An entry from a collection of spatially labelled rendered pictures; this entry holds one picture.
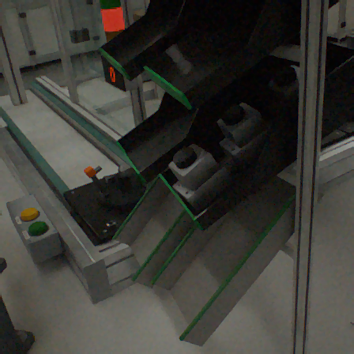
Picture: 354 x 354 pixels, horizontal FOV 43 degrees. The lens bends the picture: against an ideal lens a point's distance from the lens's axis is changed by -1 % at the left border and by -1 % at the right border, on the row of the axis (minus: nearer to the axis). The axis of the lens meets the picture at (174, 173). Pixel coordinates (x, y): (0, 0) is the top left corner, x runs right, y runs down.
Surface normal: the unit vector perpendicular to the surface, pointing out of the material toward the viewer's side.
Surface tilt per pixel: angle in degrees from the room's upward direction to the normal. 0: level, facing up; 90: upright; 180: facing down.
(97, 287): 90
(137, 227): 90
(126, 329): 0
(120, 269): 90
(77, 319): 0
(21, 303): 0
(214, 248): 45
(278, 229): 90
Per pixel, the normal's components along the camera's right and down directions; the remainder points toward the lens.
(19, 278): -0.11, -0.87
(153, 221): -0.73, -0.43
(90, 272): 0.51, 0.37
